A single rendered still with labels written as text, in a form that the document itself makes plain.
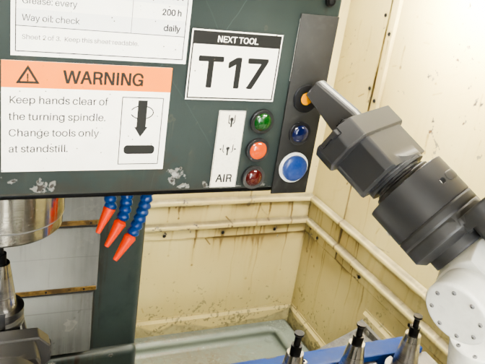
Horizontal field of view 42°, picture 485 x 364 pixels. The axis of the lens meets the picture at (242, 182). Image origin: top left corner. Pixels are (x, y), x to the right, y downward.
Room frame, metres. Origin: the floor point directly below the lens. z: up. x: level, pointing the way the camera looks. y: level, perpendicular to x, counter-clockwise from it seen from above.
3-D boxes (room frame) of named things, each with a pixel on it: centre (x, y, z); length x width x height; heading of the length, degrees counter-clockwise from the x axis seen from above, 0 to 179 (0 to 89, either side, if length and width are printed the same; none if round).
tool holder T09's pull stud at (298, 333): (0.79, -0.12, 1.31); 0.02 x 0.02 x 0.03
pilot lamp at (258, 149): (0.65, -0.01, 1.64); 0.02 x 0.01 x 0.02; 116
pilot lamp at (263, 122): (0.65, -0.01, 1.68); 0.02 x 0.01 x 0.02; 116
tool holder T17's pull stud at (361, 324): (0.84, -0.21, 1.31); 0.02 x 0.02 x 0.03
